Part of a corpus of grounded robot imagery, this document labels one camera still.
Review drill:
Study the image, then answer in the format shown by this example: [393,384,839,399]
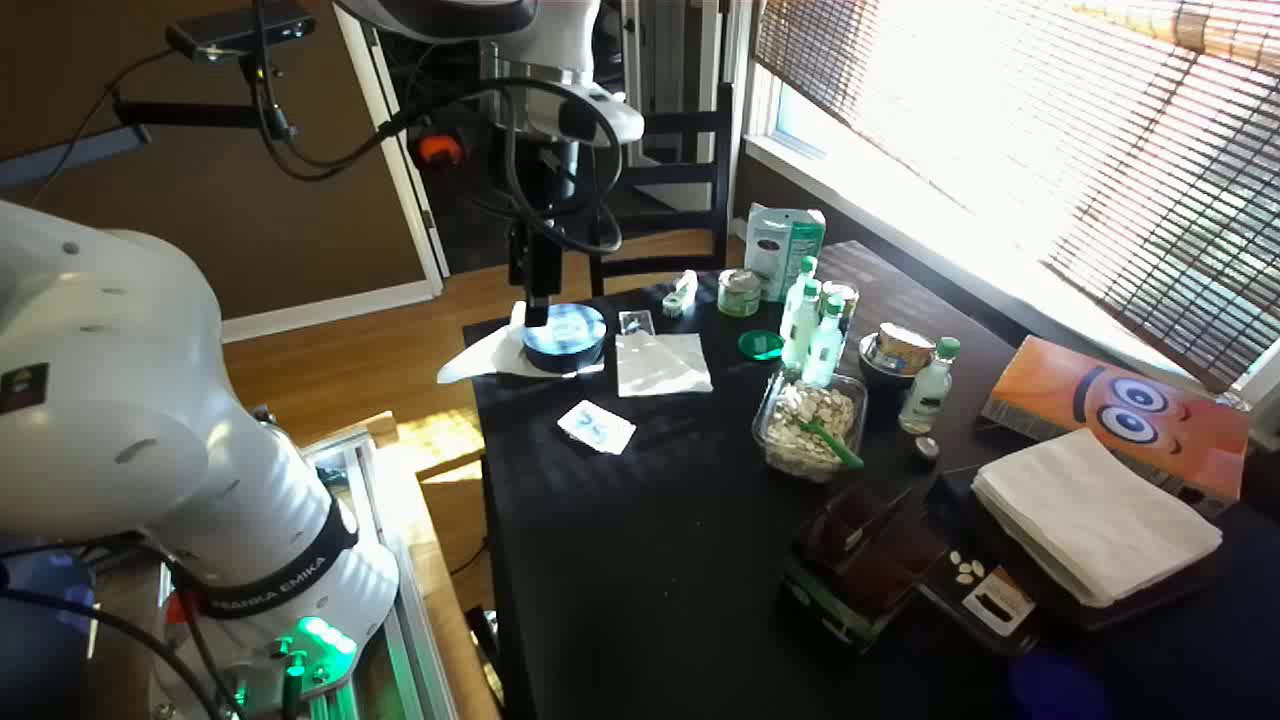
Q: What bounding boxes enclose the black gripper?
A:
[506,186,597,332]

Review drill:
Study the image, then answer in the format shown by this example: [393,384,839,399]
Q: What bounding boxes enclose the white paper sheet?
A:
[435,298,615,394]

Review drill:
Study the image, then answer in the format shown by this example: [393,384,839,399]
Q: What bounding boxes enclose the white paper card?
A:
[551,398,640,461]

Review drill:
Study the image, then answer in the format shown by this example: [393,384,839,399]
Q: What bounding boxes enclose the jar with silver lid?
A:
[712,264,769,323]

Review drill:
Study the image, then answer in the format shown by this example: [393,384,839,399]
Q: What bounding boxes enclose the wooden stand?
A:
[393,408,495,617]

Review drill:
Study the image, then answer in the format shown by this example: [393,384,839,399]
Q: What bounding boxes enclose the dark wooden chair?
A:
[589,80,738,301]

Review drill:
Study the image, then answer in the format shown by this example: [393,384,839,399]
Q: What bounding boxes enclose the green round lid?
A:
[735,327,788,363]

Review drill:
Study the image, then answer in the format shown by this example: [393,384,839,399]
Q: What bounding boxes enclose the white green margarita bottle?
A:
[775,256,823,375]
[798,292,850,394]

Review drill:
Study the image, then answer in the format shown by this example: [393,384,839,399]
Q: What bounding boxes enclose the green plastic utensil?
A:
[794,413,866,476]

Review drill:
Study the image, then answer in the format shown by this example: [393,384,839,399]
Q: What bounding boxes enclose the round ceramic bowl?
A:
[855,320,939,394]

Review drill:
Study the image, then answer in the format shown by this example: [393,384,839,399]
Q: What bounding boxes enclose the small bottle with green cap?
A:
[897,332,964,441]

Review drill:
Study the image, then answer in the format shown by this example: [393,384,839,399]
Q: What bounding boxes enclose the white pills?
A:
[944,544,990,587]

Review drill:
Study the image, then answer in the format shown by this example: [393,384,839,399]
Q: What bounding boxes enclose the folded white towel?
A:
[967,424,1226,611]

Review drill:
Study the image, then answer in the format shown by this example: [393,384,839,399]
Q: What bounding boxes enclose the black tray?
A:
[925,469,1226,662]

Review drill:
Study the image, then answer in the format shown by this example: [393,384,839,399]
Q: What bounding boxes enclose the window blinds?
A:
[750,0,1280,398]

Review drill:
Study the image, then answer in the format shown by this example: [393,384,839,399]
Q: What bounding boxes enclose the blue round object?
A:
[1008,649,1115,720]

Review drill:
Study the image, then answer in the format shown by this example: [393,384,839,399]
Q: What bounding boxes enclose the orange cable clip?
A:
[412,129,462,168]

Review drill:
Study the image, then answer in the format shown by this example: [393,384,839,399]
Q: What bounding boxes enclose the metal cart frame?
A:
[301,424,462,720]

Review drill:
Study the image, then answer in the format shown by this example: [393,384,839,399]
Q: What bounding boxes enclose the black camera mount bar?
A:
[106,95,296,142]

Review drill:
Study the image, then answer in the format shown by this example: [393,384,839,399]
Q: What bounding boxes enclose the black camera on mount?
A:
[163,3,321,64]

